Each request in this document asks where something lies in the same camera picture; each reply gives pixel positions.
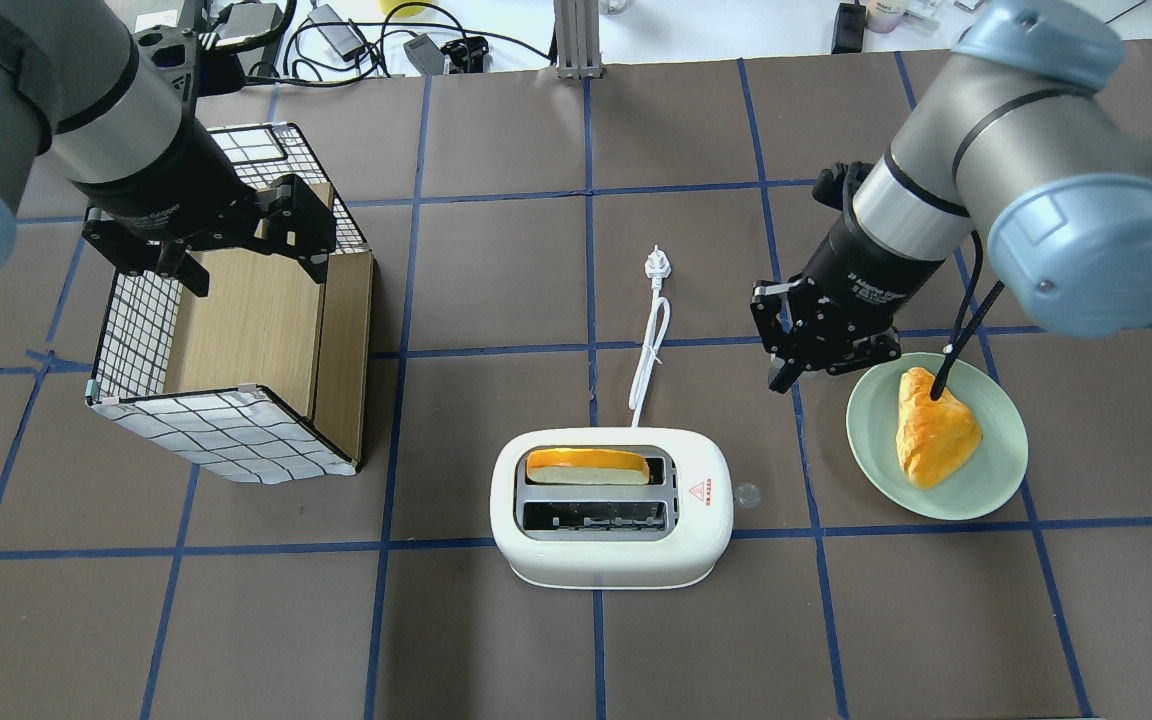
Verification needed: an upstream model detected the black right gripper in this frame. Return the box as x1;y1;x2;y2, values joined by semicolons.
750;210;943;395

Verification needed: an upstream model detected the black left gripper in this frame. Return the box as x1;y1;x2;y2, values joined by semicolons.
82;126;338;300

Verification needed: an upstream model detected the white two-slot toaster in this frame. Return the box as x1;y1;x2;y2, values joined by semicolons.
488;427;735;591

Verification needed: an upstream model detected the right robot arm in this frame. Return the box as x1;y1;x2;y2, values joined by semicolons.
750;1;1152;393

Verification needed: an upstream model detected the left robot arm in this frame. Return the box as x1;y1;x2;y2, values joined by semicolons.
0;1;338;297

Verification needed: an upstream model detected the golden triangular pastry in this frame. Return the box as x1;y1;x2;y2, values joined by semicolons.
895;366;983;488

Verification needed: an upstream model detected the pale green plate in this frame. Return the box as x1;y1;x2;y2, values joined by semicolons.
846;354;1029;520

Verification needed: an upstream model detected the black power adapter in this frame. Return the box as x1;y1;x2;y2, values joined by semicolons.
403;33;450;76

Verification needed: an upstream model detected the toast bread slice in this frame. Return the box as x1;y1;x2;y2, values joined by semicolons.
525;447;652;486

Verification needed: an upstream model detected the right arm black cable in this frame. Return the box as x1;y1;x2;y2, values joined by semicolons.
930;230;1005;403

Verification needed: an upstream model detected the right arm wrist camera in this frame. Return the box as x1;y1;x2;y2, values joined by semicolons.
812;161;874;213

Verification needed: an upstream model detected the wire grid wooden shelf box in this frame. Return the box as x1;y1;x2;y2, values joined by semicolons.
84;123;376;484

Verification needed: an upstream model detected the white toaster power cord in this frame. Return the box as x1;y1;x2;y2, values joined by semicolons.
631;241;675;429

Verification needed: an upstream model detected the black cable on desk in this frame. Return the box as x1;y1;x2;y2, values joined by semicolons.
266;0;552;89

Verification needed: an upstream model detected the aluminium frame post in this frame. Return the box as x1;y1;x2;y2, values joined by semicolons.
553;0;605;79

